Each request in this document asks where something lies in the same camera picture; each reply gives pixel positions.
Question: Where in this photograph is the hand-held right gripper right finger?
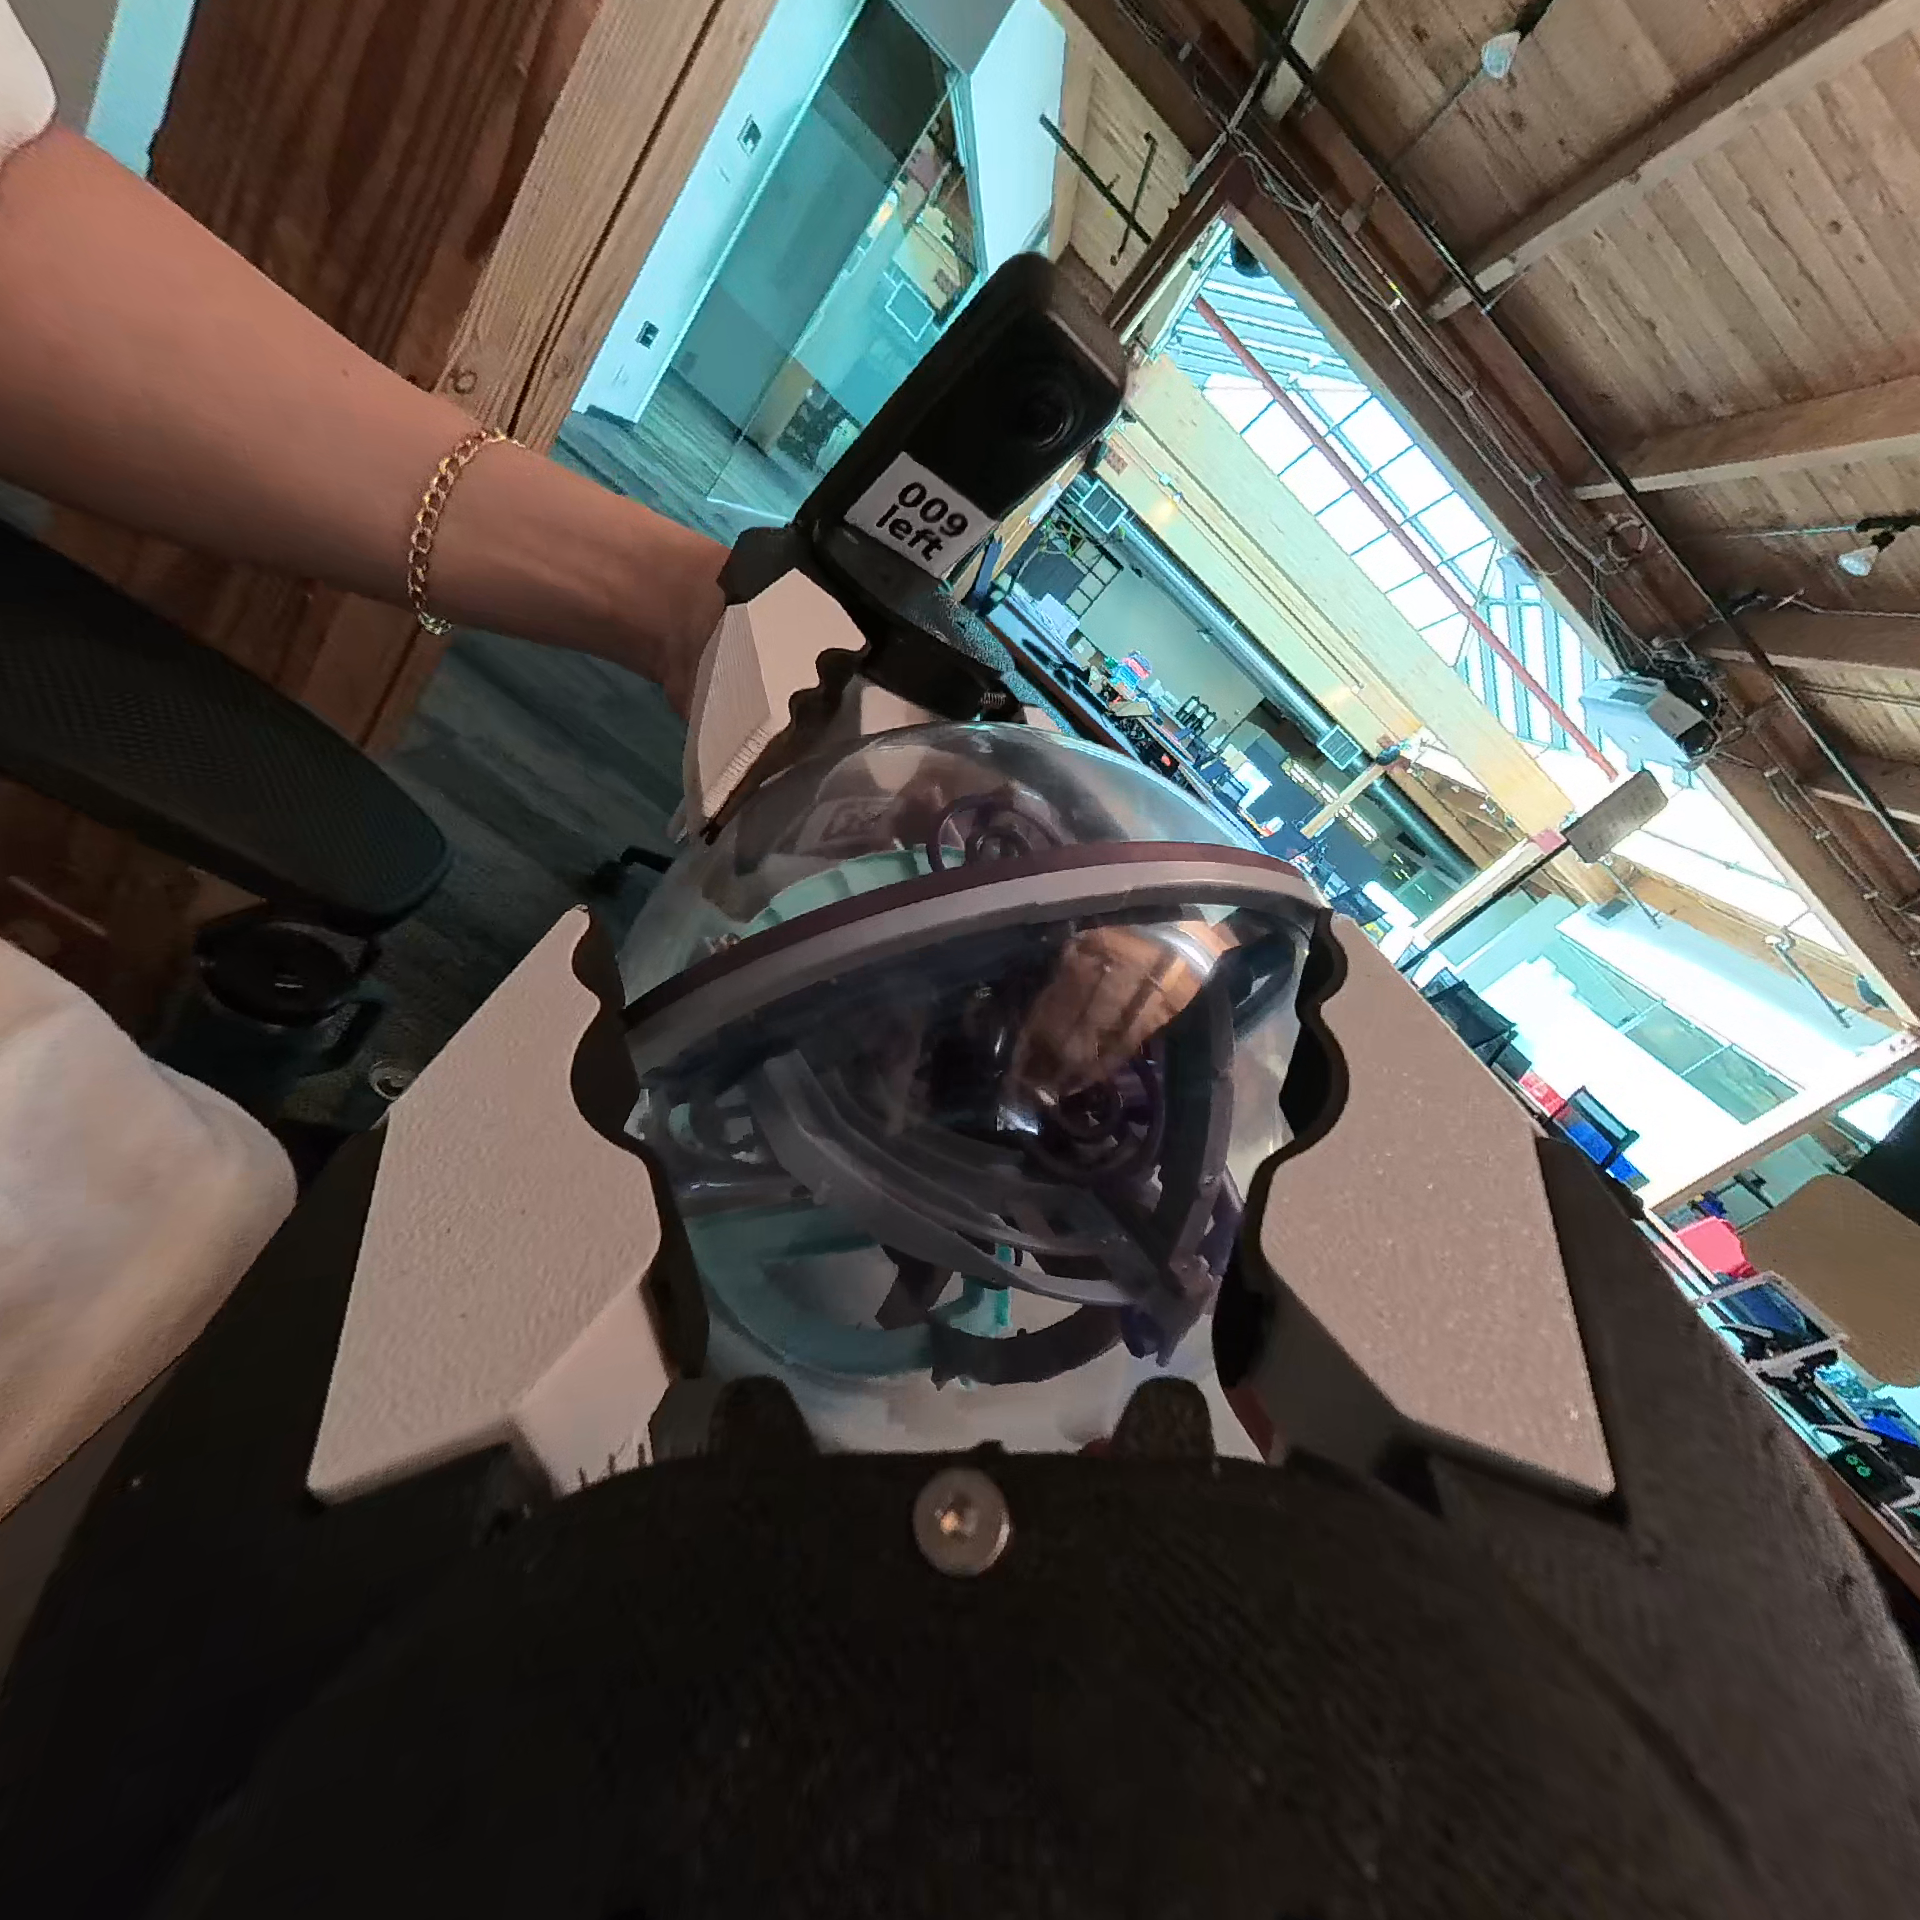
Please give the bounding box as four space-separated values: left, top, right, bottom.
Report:
1216 907 1618 1507

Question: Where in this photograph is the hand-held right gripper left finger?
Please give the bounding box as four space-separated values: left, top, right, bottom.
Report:
306 907 712 1507

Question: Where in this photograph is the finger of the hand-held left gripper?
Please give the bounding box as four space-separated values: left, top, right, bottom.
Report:
669 576 873 845

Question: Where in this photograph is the clear plastic maze ball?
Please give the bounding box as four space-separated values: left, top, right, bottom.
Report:
617 721 1329 1389

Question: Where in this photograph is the person's left hand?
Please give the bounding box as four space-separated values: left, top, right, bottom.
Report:
448 439 741 712

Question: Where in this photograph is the printed white shirt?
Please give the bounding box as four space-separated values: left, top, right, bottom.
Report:
0 938 303 1519

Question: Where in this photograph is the tan divider panel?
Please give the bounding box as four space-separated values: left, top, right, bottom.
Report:
1746 1172 1920 1325

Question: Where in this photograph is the gold chain bracelet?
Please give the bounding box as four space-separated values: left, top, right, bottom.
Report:
406 427 529 640

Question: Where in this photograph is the white ceiling camera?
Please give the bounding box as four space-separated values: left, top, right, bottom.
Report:
1582 673 1721 762

